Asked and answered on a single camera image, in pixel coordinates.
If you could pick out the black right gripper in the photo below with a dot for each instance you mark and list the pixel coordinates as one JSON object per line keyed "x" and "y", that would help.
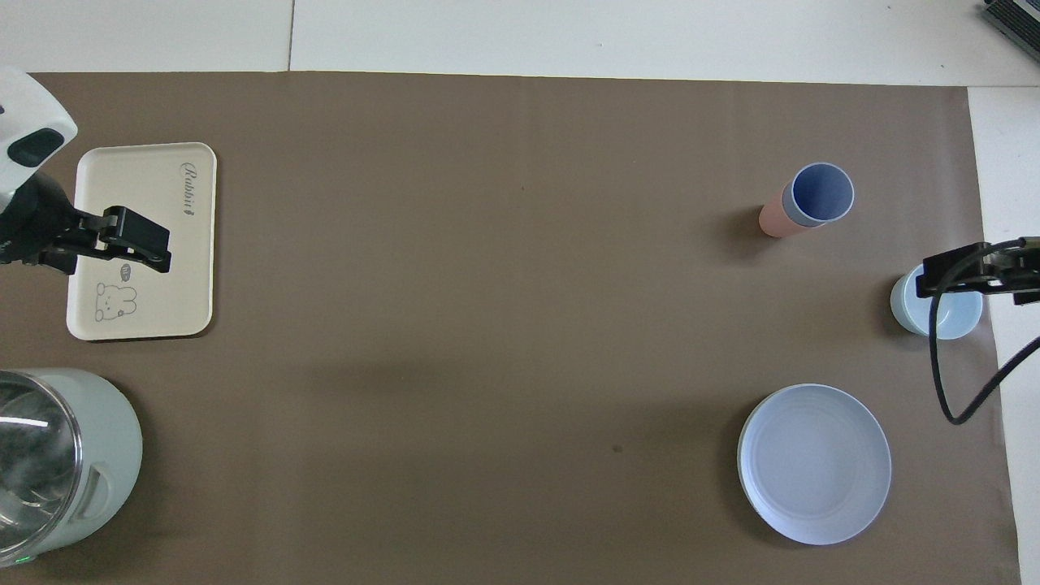
{"x": 1016, "y": 264}

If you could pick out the lavender blue plate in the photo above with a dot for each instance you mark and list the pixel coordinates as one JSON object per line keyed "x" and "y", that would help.
{"x": 814, "y": 465}

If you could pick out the pale green electric pot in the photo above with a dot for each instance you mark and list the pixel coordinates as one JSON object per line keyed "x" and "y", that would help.
{"x": 110, "y": 455}

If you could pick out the dark grey ribbed device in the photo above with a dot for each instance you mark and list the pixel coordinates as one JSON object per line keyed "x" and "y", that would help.
{"x": 1016, "y": 16}

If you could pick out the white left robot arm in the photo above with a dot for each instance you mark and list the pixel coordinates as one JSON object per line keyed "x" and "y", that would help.
{"x": 24, "y": 114}

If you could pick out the pink cup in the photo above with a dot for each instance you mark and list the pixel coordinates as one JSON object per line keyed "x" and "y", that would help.
{"x": 773, "y": 221}

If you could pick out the glass pot lid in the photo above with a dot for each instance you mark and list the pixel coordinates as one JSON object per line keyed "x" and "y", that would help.
{"x": 36, "y": 463}

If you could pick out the cream tray with rabbit print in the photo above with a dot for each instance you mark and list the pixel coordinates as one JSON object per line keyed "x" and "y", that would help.
{"x": 171, "y": 276}

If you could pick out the blue ribbed cup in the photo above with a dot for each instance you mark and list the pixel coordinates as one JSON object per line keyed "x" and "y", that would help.
{"x": 822, "y": 193}

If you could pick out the brown paper table mat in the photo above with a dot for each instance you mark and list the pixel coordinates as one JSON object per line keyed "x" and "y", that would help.
{"x": 504, "y": 325}

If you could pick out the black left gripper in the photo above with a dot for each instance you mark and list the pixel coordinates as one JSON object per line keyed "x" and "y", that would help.
{"x": 36, "y": 223}

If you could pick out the light blue bowl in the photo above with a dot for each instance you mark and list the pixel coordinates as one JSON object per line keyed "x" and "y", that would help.
{"x": 957, "y": 318}

